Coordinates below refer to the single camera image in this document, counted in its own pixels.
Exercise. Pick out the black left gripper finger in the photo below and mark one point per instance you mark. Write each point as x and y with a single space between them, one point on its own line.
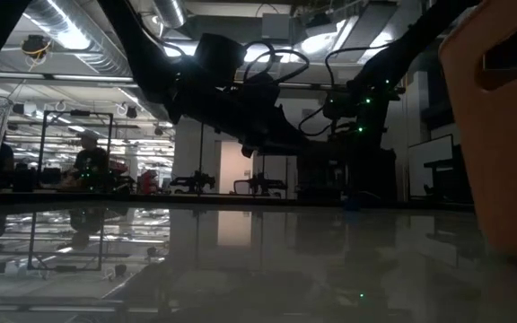
272 151
296 139

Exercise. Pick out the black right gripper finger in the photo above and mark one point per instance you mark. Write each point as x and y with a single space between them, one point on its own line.
374 170
357 168

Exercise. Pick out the small blue building block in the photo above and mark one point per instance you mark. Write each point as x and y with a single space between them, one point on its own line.
358 202

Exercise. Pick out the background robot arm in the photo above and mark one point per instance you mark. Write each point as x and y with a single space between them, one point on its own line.
193 181
267 183

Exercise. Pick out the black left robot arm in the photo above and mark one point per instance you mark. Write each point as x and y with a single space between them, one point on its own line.
142 54

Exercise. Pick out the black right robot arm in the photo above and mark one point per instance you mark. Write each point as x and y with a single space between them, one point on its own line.
411 40

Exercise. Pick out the black cabinet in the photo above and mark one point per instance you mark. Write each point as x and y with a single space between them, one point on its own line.
388 179
317 179

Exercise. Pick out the doorway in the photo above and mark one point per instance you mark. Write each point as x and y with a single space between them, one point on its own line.
236 175

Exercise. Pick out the whiteboard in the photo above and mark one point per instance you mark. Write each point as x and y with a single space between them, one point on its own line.
429 166

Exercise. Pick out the black hanging spotlight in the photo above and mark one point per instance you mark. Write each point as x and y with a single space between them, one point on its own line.
159 131
18 108
131 112

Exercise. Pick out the black desk with monitor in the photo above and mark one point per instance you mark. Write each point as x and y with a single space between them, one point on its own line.
451 175

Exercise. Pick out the grey ceiling unit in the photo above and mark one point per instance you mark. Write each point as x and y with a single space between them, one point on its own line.
276 26

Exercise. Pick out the orange plastic bin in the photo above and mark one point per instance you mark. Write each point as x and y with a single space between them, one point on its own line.
501 157

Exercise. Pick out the person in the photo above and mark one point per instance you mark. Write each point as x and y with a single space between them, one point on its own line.
89 157
2 166

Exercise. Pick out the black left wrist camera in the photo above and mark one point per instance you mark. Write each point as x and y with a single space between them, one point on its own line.
220 56

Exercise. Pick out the black frame robot station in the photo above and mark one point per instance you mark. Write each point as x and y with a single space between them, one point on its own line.
80 113
201 170

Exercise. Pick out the black aluminium table frame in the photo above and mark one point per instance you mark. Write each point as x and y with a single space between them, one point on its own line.
151 197

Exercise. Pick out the silver ceiling duct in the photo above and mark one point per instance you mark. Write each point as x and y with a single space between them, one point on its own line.
92 54

